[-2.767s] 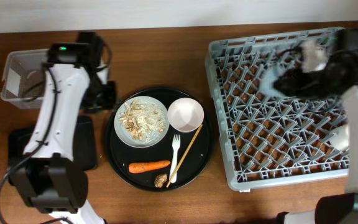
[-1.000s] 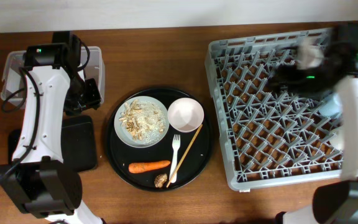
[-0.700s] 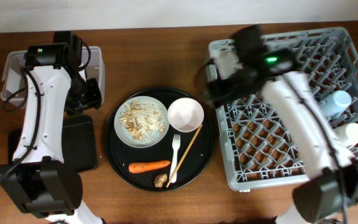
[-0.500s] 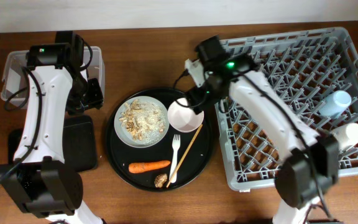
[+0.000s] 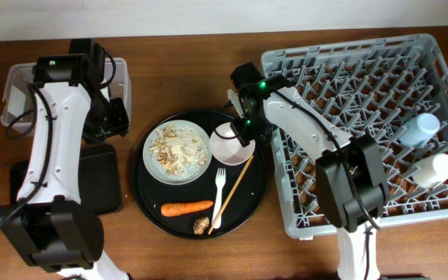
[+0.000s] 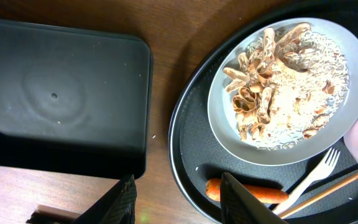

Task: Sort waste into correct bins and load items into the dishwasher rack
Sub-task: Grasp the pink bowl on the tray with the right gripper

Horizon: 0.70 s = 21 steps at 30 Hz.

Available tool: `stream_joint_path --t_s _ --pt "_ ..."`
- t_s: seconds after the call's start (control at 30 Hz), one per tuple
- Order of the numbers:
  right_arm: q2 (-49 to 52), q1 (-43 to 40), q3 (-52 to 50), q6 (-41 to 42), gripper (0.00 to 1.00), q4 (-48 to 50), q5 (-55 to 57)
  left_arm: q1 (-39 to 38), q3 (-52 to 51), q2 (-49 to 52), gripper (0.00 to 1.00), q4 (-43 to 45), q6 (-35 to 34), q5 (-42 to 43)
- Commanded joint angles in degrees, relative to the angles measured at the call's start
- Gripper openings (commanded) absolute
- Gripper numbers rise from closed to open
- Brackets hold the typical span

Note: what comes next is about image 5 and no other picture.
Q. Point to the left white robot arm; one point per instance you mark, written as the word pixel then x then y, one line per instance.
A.
pixel 48 226

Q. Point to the blue plastic cup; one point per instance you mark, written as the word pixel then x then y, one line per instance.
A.
pixel 419 130

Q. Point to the round black serving tray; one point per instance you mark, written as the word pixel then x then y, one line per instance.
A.
pixel 151 194

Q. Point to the orange carrot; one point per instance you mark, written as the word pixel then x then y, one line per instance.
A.
pixel 177 209

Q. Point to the black rectangular tray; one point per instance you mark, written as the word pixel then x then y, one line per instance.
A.
pixel 91 179

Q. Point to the white plastic fork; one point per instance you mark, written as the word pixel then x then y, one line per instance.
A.
pixel 220 181

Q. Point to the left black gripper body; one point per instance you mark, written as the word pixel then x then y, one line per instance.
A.
pixel 107 119

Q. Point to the clear plastic waste bin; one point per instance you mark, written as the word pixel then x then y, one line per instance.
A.
pixel 17 99

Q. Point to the brown walnut shell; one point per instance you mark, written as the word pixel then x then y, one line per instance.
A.
pixel 201 225

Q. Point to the grey plate with food scraps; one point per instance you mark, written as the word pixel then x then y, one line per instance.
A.
pixel 176 152

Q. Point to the grey dishwasher rack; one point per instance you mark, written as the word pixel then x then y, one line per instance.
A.
pixel 374 87

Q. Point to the cream paper cup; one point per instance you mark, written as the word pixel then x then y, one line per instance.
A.
pixel 432 170

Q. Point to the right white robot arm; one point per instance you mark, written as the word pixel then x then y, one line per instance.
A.
pixel 351 182

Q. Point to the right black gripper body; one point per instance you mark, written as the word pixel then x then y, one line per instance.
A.
pixel 248 127

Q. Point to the wooden chopstick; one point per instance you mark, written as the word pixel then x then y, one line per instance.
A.
pixel 230 195

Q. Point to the pink saucer bowl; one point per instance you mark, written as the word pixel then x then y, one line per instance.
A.
pixel 230 151

